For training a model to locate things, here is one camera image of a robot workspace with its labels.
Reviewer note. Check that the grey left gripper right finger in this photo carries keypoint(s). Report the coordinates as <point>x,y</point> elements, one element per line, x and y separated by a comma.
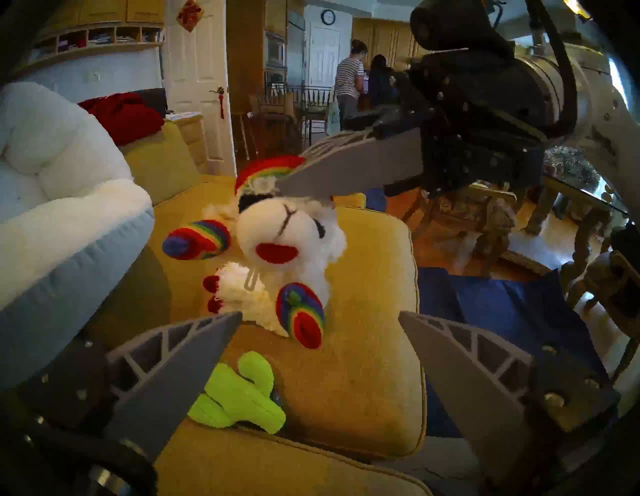
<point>465,385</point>

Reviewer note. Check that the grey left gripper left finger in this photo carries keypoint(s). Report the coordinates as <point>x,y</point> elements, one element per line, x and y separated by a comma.
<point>175,380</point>

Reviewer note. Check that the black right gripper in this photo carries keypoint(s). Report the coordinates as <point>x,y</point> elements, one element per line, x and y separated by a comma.
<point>475,110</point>

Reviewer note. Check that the white lamb plush rainbow feet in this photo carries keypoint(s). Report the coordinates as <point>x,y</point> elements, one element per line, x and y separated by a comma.
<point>290,235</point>

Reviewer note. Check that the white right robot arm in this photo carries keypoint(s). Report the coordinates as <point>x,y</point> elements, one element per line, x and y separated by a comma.
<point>610,115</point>

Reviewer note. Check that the white grey round dog bed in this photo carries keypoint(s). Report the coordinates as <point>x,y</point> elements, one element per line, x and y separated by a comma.
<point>65,165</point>

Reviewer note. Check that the white hanging bag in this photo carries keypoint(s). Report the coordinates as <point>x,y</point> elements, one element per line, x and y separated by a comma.
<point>332,117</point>

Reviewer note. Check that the yellow fabric sofa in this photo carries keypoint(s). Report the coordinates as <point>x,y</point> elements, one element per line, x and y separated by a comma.
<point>350,200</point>

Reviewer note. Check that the dark navy crumpled cloth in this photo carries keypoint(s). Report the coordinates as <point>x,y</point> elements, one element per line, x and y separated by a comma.
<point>375,200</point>

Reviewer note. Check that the black metal chair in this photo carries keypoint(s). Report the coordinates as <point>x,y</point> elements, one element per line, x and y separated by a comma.
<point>280,110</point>
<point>315,107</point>

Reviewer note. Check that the green cactus plush toy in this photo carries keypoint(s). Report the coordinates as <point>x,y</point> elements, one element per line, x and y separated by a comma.
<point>240,395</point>

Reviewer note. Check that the person in striped shirt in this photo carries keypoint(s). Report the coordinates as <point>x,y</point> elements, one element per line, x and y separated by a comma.
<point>350,75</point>

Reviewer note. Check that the person in dark top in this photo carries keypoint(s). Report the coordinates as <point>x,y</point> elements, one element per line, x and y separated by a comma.
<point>380,82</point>

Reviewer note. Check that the navy floor blanket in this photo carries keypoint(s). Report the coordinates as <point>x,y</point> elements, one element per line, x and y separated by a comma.
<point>500,310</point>

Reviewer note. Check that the white far room door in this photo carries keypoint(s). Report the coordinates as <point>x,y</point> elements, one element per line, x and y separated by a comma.
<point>325,55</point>

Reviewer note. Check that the wooden kitchen cabinets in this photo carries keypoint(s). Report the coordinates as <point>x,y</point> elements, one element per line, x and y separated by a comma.
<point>385,40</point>

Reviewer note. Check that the yellow sofa seat cushion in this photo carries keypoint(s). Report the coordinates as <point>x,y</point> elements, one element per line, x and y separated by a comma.
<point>370,300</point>
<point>300,470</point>

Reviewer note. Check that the ornate wooden dining chair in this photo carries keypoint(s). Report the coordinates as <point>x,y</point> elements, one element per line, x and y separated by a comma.
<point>610,290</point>
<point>480,215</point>

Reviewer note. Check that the wooden drawer cabinet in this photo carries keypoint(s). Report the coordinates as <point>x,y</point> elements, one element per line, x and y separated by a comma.
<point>190,140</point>

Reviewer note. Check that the paper stack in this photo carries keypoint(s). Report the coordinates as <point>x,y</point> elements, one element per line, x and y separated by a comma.
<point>180,116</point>

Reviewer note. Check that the white panel door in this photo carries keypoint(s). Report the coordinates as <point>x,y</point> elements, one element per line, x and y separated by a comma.
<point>200,65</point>

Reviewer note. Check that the yellow sofa back cushion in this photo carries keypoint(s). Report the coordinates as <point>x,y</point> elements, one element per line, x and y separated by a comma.
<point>160,160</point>

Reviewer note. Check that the dark grey office chair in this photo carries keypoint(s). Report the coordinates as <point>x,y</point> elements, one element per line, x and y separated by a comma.
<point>155,100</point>

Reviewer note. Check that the red diamond door ornament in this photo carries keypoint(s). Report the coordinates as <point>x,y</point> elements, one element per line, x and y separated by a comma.
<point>190,14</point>

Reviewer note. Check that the glass top dining table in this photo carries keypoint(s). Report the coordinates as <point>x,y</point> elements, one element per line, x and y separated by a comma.
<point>570,192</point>

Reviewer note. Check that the red blanket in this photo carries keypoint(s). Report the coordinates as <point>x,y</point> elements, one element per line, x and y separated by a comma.
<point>125,117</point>

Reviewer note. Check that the wooden cubby shelf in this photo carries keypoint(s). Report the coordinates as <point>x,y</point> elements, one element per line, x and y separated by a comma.
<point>90,42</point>

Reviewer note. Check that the built-in wall oven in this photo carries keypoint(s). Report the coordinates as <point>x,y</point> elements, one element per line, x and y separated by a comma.
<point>275,50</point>

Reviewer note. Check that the round wall clock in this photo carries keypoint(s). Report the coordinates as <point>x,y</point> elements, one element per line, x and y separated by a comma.
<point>328,17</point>

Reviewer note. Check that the wooden wall cabinets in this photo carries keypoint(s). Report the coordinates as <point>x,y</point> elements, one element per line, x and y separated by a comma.
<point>100,7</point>

